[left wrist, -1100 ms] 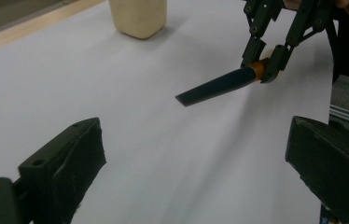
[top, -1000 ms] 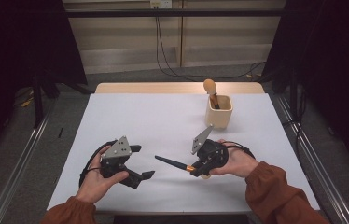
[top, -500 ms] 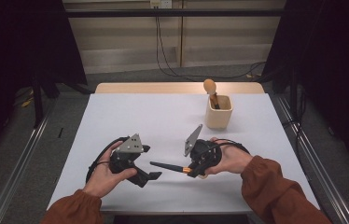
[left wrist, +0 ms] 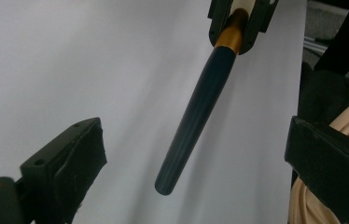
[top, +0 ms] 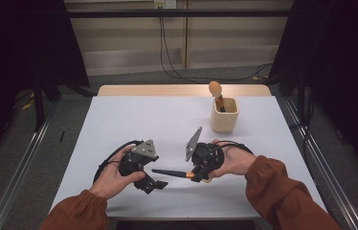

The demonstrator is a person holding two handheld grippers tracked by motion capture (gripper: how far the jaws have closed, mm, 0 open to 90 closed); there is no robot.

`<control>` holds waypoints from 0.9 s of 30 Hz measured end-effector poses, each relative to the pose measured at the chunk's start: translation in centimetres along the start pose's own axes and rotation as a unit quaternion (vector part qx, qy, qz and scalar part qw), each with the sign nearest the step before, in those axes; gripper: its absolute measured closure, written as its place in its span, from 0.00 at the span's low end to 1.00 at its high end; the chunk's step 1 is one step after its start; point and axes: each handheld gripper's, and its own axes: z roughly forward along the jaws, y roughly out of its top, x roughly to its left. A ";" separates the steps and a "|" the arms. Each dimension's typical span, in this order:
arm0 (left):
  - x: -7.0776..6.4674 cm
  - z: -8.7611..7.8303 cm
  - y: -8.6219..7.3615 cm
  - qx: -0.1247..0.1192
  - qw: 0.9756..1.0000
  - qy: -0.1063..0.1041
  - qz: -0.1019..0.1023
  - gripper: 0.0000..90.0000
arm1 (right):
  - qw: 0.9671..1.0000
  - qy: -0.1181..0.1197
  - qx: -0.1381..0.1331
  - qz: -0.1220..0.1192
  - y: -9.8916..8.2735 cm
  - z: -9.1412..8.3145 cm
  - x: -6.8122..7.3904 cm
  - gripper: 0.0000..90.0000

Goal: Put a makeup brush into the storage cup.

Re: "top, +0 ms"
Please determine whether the cream square brush holder cup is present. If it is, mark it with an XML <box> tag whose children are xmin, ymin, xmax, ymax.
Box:
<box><xmin>210</xmin><ymin>97</ymin><xmax>240</xmax><ymax>134</ymax></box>

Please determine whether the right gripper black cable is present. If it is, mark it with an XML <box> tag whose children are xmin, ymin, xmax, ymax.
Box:
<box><xmin>199</xmin><ymin>140</ymin><xmax>255</xmax><ymax>161</ymax></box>

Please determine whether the metal floor rail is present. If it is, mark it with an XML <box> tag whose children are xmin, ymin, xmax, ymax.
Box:
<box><xmin>0</xmin><ymin>95</ymin><xmax>60</xmax><ymax>230</ymax></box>
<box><xmin>281</xmin><ymin>96</ymin><xmax>358</xmax><ymax>230</ymax></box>

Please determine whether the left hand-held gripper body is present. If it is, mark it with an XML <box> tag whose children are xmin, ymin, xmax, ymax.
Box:
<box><xmin>118</xmin><ymin>138</ymin><xmax>160</xmax><ymax>177</ymax></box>

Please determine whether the person's right hand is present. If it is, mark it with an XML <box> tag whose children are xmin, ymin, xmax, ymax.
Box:
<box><xmin>208</xmin><ymin>138</ymin><xmax>258</xmax><ymax>179</ymax></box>

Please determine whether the black horizontal bar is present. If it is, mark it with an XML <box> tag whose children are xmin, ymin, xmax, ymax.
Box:
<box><xmin>66</xmin><ymin>9</ymin><xmax>292</xmax><ymax>19</ymax></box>

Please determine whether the makeup brush black handle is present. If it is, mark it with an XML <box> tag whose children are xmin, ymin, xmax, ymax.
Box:
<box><xmin>150</xmin><ymin>168</ymin><xmax>214</xmax><ymax>184</ymax></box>
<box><xmin>208</xmin><ymin>80</ymin><xmax>228</xmax><ymax>113</ymax></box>

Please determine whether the black stand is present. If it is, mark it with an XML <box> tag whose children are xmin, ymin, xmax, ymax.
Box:
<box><xmin>31</xmin><ymin>74</ymin><xmax>64</xmax><ymax>133</ymax></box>
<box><xmin>278</xmin><ymin>68</ymin><xmax>316</xmax><ymax>156</ymax></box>

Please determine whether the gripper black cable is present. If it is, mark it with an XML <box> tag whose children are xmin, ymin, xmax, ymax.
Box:
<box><xmin>199</xmin><ymin>140</ymin><xmax>255</xmax><ymax>161</ymax></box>
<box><xmin>92</xmin><ymin>139</ymin><xmax>145</xmax><ymax>185</ymax></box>

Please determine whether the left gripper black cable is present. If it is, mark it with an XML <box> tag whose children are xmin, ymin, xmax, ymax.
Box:
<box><xmin>92</xmin><ymin>139</ymin><xmax>145</xmax><ymax>185</ymax></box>

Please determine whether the white wall socket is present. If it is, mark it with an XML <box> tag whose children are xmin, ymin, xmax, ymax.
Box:
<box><xmin>153</xmin><ymin>0</ymin><xmax>178</xmax><ymax>10</ymax></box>

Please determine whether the black curtain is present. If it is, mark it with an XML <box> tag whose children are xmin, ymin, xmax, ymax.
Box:
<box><xmin>0</xmin><ymin>0</ymin><xmax>91</xmax><ymax>171</ymax></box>
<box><xmin>266</xmin><ymin>0</ymin><xmax>358</xmax><ymax>185</ymax></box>

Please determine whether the wooden table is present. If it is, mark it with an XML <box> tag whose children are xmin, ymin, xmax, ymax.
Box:
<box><xmin>97</xmin><ymin>83</ymin><xmax>273</xmax><ymax>98</ymax></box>

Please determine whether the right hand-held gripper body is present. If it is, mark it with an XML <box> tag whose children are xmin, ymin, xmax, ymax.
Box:
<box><xmin>185</xmin><ymin>126</ymin><xmax>226</xmax><ymax>173</ymax></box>

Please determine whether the person's left hand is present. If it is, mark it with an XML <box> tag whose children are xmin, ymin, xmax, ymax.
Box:
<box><xmin>88</xmin><ymin>144</ymin><xmax>147</xmax><ymax>201</ymax></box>

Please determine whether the black wall cable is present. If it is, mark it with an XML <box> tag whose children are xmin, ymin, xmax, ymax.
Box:
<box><xmin>162</xmin><ymin>16</ymin><xmax>275</xmax><ymax>82</ymax></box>
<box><xmin>159</xmin><ymin>16</ymin><xmax>275</xmax><ymax>83</ymax></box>

